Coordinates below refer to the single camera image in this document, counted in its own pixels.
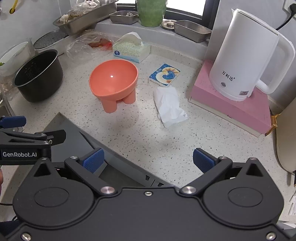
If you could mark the dark grey appliance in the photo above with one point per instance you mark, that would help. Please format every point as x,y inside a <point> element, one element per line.
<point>69,136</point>

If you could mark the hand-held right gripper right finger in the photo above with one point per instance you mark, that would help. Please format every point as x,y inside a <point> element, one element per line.
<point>203,160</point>

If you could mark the white paper tissue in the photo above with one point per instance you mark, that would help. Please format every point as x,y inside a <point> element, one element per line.
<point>168,104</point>

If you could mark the clear plastic container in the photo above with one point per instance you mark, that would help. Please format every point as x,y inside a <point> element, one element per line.
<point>16,48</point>

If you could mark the small steel tray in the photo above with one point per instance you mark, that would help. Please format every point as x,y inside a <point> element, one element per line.
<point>192,32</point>
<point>122,19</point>

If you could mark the white round steamer tray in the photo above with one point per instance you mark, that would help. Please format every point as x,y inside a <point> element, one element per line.
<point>49,38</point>

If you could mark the white bowl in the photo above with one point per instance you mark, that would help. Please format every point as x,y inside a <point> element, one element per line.
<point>13,62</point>

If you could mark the white electric kettle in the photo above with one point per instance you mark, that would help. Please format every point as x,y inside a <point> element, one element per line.
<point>238,58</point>

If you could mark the black window frame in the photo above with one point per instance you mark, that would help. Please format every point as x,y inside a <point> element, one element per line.
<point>212,9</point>

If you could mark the white wall socket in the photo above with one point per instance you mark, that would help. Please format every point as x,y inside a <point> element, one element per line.
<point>286,4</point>

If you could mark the garlic bulb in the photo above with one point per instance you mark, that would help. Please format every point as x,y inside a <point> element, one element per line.
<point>64,18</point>

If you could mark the patterned tissue box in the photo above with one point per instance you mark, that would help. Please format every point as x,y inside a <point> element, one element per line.
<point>131,51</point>

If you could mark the clear plastic food bag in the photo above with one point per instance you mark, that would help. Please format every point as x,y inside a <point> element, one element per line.
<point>81,10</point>

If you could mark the round metal lid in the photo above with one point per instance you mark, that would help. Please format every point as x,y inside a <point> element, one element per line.
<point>168,24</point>

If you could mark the large steel tray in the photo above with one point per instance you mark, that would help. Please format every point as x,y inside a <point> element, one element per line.
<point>78,26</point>

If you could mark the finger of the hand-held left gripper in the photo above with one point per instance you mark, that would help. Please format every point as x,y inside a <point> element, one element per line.
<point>56,136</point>
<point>12,121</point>

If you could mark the gold ribbon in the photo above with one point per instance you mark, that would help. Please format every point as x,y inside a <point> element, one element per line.
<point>272,125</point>

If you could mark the black cooker inner pot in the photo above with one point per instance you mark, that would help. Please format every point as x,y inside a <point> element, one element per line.
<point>41,85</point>

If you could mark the blue patterned sponge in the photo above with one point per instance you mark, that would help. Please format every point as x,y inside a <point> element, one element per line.
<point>164,74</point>

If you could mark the green vase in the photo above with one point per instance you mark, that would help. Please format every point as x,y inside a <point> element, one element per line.
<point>150,14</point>

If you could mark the pink flat box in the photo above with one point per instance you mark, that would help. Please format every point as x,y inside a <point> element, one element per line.
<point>242,109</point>

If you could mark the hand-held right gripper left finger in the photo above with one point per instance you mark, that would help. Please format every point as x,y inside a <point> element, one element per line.
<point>93,160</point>

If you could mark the orange footed bowl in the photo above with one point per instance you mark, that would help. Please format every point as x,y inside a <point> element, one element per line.
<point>111,76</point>

